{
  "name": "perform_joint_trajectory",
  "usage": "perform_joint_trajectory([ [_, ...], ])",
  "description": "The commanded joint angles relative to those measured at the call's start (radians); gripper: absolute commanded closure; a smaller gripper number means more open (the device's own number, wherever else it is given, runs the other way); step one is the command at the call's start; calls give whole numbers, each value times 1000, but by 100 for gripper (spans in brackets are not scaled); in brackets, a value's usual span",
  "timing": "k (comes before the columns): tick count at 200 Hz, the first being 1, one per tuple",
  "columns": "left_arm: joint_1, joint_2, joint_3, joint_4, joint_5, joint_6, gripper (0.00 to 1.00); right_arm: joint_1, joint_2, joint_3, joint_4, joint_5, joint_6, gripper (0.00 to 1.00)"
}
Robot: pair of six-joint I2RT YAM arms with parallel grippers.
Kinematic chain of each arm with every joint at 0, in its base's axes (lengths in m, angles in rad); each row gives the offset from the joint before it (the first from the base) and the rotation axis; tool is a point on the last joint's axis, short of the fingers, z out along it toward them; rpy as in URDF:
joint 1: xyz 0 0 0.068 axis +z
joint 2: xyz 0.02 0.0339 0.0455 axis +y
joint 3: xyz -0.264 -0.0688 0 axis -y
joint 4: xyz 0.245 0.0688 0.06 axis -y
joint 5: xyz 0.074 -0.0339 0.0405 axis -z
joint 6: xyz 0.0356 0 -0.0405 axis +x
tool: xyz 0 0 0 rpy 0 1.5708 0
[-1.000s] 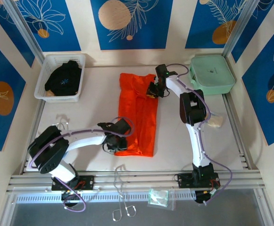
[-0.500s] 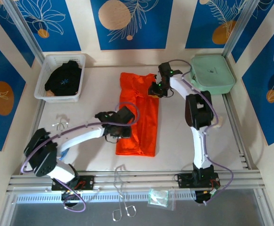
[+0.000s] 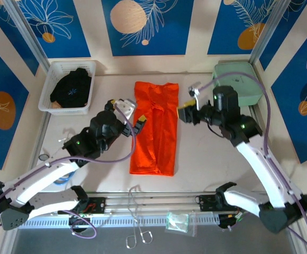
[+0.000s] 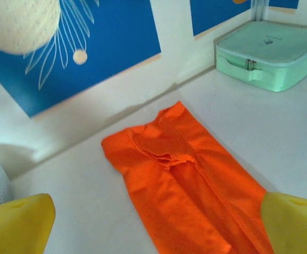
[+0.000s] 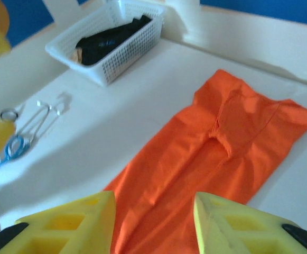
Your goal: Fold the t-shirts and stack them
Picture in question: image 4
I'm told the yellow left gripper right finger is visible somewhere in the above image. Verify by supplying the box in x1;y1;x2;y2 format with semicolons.
261;192;307;254

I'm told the orange t-shirt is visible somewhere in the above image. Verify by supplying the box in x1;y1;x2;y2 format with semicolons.
101;101;275;254

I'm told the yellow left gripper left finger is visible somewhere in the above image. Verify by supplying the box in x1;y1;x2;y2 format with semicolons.
0;193;57;254

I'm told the blue poster with orange print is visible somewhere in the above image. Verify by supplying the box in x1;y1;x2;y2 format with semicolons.
189;0;252;37

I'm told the mint green zippered case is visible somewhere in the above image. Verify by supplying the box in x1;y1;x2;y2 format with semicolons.
213;20;307;93

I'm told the plain blue poster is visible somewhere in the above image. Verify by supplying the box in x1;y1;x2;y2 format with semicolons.
268;0;299;10

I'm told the white frame post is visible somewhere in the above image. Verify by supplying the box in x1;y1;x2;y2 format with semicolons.
250;0;269;22

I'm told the blue poster with white flower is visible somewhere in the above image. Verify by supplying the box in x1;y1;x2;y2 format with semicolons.
0;0;162;119

